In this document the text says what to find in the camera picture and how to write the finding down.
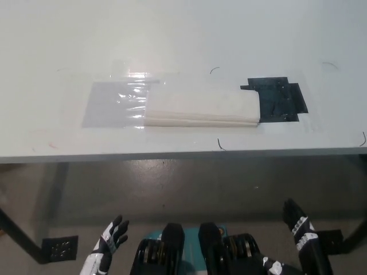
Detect black tape patch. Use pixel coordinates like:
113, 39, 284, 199
239, 76, 309, 123

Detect clear plastic sheet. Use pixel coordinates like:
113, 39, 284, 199
82, 58, 317, 134

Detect black robot legs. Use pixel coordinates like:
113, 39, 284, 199
130, 222, 270, 275

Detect dark metal table leg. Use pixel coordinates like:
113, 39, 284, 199
0, 206, 44, 264

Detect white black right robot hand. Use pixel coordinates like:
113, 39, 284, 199
262, 198, 334, 275

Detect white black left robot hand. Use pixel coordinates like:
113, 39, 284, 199
79, 214, 130, 275

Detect white napkin stack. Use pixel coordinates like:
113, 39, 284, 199
143, 80, 261, 128

